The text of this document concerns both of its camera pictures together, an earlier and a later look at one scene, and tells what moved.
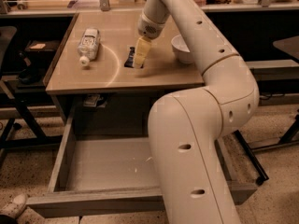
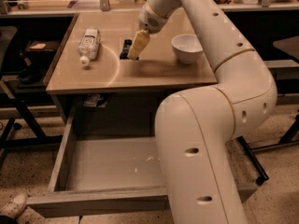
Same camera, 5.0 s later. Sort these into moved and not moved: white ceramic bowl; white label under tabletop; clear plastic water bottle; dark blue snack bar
Moved: dark blue snack bar
Not moved: white label under tabletop; clear plastic water bottle; white ceramic bowl
